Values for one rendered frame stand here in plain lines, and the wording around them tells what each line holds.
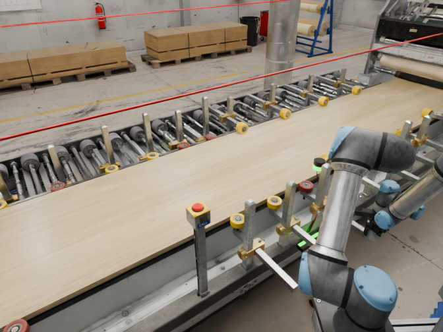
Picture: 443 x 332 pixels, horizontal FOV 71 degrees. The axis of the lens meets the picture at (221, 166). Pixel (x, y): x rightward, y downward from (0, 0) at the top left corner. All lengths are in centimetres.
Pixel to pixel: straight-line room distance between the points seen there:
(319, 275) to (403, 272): 193
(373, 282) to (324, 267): 13
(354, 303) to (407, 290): 179
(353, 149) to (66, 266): 124
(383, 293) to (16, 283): 135
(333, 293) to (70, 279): 104
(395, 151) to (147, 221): 116
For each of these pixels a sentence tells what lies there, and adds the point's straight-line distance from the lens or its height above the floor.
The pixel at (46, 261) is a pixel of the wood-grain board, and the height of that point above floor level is 90.
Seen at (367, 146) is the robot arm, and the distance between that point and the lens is 102.
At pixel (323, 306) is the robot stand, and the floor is 104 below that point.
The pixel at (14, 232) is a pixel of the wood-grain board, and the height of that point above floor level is 90.
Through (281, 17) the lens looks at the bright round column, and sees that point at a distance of 532.
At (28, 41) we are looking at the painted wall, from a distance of 811.
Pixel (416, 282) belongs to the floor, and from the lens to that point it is 285.
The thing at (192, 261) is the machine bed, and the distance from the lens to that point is 172.
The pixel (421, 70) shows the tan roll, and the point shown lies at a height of 105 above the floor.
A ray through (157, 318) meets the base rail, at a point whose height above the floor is 70.
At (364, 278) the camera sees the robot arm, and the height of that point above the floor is 127.
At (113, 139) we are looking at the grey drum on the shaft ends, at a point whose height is 85.
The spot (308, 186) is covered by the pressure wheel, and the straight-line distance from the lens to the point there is 188.
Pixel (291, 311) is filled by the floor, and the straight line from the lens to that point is 239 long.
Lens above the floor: 200
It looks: 33 degrees down
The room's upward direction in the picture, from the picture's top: straight up
